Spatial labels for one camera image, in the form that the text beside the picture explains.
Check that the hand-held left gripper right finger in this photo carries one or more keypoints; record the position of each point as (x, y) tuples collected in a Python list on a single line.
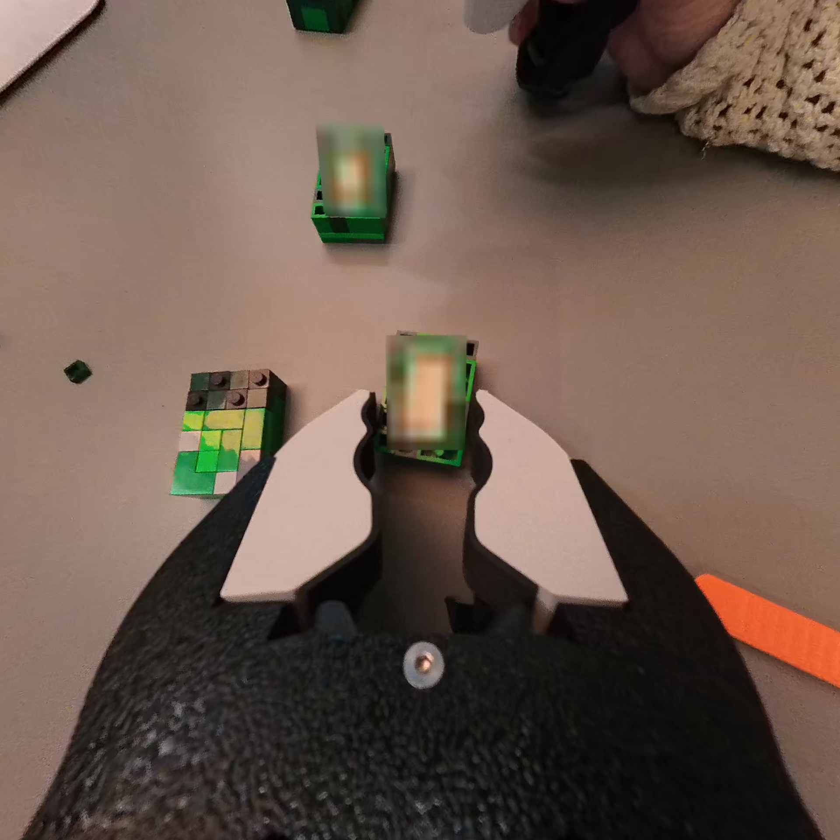
[(544, 518)]

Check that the person's right hand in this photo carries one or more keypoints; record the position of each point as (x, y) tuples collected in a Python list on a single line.
[(663, 46)]

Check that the dark green lego brick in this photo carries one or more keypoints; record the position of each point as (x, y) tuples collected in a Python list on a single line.
[(77, 371)]

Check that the white stand with clear arms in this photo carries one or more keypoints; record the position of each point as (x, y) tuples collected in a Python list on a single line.
[(33, 33)]

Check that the orange brick separator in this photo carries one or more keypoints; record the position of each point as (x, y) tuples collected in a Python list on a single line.
[(774, 633)]

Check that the small green lego cube head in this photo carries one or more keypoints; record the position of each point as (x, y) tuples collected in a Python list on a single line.
[(321, 13)]

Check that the person's right forearm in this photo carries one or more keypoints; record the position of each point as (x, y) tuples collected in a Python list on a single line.
[(774, 85)]

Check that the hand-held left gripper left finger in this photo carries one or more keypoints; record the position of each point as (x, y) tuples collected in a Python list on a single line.
[(308, 512)]

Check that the green lego block tan tile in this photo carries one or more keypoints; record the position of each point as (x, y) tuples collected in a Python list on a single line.
[(426, 457), (354, 229), (223, 439)]

